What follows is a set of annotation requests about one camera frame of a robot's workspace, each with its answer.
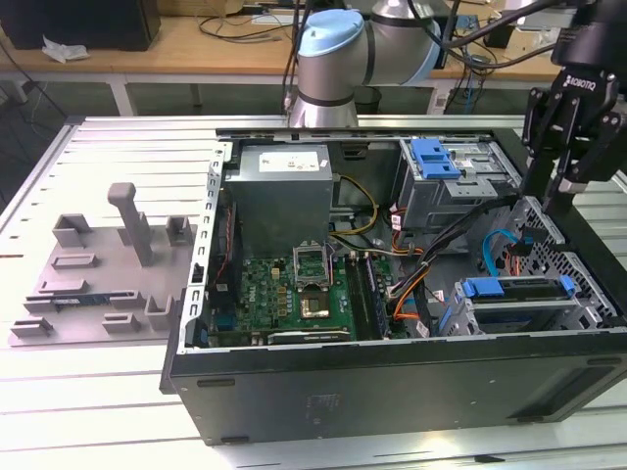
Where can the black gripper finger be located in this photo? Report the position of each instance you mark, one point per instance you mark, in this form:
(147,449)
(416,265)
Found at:
(539,127)
(600,156)

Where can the hard disk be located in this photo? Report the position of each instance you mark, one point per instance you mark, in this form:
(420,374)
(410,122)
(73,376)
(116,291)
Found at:
(529,288)

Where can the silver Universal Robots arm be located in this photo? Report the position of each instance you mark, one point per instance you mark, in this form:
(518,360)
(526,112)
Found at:
(333,63)

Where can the low metal disk bay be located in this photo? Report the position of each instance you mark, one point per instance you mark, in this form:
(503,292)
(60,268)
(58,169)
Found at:
(553,306)

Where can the white flat tray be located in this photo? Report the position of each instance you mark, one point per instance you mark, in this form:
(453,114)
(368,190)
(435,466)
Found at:
(544,23)

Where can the small black open box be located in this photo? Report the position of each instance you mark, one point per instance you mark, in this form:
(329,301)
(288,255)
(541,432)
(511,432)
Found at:
(499,40)

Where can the white label tag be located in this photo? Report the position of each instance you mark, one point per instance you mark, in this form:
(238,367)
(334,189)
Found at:
(442,100)

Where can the blue drive carrier latch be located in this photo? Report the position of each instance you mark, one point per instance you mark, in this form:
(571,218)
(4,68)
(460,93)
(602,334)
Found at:
(433,159)

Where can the tall metal drive cage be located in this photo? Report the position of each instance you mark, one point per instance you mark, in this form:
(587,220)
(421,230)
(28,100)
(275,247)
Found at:
(441,205)

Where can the black waste bin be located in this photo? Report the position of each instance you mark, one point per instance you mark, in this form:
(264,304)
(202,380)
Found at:
(367,100)

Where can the RAM stick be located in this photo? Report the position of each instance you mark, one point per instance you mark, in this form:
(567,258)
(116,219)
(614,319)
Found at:
(379,294)

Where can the grey power supply unit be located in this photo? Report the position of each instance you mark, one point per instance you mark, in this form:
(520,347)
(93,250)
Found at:
(279,205)

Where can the CPU socket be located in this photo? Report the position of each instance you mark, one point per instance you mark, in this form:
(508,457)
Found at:
(315,306)

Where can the black open PC case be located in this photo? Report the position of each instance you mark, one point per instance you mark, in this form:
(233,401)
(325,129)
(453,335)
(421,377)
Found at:
(392,391)

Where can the graphics card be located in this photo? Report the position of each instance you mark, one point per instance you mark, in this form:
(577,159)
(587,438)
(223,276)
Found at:
(308,337)

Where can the green motherboard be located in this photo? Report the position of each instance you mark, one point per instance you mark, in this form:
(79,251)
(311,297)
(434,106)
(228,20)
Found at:
(264,294)

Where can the black case fan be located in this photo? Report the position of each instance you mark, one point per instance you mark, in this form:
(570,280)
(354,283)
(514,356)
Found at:
(225,254)

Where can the long wooden desk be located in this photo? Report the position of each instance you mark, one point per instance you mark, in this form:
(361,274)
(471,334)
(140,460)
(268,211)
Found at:
(196,54)

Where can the grey parts rack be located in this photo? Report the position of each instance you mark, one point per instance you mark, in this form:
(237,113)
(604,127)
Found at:
(108,274)

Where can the large black computer tower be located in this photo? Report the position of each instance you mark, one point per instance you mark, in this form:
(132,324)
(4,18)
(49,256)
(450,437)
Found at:
(88,24)

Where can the crumpled white plastic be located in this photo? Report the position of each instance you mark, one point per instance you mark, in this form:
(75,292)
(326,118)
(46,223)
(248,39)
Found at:
(63,49)

